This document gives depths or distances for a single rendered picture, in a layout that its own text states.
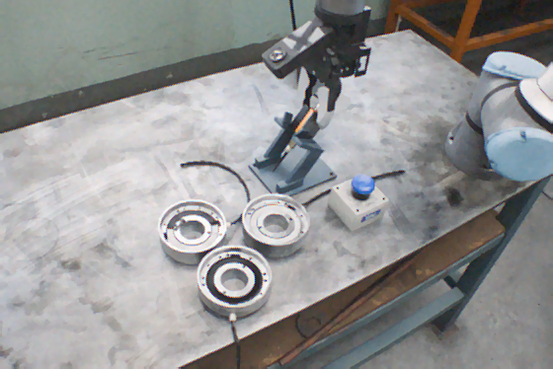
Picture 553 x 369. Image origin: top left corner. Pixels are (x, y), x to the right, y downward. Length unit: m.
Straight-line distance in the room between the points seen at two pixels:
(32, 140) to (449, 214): 0.81
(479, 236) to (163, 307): 0.81
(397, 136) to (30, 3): 1.61
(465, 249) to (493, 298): 0.70
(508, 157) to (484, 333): 1.07
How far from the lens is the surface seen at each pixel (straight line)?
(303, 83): 0.82
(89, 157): 0.95
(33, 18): 2.20
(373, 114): 1.07
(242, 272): 0.72
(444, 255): 1.18
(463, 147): 0.99
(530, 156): 0.81
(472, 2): 2.62
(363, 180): 0.80
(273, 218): 0.79
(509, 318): 1.87
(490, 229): 1.29
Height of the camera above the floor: 1.42
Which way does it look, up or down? 43 degrees down
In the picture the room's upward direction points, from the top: 6 degrees clockwise
